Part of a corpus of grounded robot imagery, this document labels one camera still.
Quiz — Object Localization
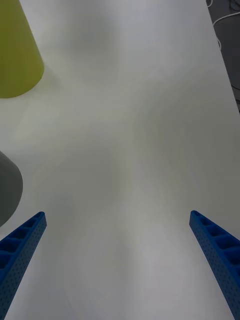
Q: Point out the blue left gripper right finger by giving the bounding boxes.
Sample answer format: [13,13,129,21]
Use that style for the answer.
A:
[189,210,240,320]

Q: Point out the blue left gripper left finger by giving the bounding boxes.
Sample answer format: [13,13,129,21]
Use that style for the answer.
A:
[0,211,48,320]

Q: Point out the grey plastic bin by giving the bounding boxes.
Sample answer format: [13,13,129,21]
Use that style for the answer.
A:
[0,150,24,228]

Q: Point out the yellow-green plastic bin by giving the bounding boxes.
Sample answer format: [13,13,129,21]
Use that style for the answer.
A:
[0,0,45,99]

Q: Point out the white cable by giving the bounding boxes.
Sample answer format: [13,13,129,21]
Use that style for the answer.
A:
[206,0,240,50]

